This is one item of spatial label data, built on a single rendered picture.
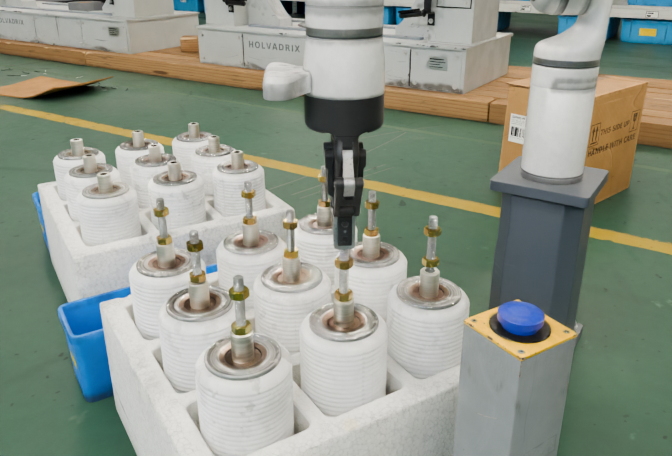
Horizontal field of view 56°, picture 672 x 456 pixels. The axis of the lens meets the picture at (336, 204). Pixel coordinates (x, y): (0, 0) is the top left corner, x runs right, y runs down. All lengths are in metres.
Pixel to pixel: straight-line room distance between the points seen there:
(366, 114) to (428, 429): 0.36
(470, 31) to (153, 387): 2.16
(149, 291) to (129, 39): 3.06
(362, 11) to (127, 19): 3.29
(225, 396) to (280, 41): 2.55
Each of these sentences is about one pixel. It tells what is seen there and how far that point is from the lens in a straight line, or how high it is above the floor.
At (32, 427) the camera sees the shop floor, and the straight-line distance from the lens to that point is 1.04.
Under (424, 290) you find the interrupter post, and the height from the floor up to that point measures 0.26.
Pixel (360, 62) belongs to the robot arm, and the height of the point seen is 0.53.
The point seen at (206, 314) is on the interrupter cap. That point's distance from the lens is 0.72.
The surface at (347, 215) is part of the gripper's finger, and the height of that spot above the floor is 0.39.
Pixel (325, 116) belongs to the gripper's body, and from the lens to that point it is 0.57.
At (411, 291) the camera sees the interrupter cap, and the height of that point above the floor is 0.25.
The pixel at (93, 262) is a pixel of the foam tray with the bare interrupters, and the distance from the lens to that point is 1.08.
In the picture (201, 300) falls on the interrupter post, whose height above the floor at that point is 0.26.
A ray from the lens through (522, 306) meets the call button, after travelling 0.60.
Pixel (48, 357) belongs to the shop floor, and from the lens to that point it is 1.18.
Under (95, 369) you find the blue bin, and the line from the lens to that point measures 1.02.
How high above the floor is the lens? 0.63
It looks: 22 degrees down
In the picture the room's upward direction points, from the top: straight up
